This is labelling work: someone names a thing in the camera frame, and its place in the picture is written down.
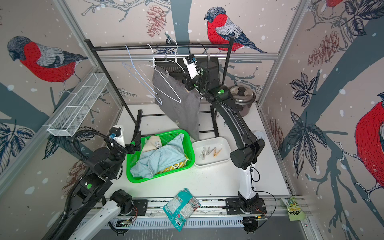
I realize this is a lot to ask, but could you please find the white wire hanger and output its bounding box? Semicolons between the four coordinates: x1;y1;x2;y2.
139;44;182;104
164;39;184;84

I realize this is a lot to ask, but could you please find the yellow striped towel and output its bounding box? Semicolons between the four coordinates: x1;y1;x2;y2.
158;160;188;174

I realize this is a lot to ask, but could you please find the white plastic tray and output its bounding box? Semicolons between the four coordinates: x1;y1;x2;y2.
192;137;231;168

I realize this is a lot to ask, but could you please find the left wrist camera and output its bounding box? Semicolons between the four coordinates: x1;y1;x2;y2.
108;125;125;147

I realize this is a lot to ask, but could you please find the silver rice cooker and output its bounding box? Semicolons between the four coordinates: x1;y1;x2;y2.
230;85;256;117

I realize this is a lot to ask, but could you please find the teal snack packet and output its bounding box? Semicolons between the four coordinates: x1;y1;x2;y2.
163;188;201;232

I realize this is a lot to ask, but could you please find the white wire mesh shelf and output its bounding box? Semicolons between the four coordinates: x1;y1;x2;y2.
48;73;109;137

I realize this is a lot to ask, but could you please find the green yellow label card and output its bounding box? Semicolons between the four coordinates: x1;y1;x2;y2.
282;197;306;222

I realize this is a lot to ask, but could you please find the black perforated wall basket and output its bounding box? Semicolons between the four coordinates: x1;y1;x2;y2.
155;57;219;81

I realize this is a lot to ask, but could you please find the light blue wire hanger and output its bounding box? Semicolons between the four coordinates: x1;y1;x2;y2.
122;45;163;106

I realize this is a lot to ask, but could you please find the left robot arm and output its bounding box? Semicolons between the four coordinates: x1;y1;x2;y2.
43;127;142;240

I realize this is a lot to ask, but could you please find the dark grey towel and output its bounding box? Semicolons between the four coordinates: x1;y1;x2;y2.
152;67;201;141

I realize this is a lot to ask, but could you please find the white wire hanger front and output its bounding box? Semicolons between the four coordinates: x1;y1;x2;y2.
139;44;182;104

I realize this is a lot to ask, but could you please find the pink cup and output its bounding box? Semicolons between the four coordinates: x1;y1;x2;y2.
253;131;267;140

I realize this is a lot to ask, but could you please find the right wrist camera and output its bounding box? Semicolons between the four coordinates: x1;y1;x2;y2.
183;54;201;79

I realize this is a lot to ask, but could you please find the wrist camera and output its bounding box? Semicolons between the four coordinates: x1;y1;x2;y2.
183;54;201;79
108;125;125;147

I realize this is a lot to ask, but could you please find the light blue towel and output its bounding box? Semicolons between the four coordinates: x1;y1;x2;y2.
130;134;189;179

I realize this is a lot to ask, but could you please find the green plastic basket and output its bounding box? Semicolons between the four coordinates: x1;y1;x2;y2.
126;130;195;184

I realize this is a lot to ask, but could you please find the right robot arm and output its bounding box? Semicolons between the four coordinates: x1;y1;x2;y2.
183;56;267;215

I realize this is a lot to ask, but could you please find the beige clothespin blue towel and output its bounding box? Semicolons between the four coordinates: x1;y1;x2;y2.
206;147;216;156

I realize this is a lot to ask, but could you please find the black clothes rack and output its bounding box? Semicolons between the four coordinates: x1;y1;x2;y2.
84;37;235;138

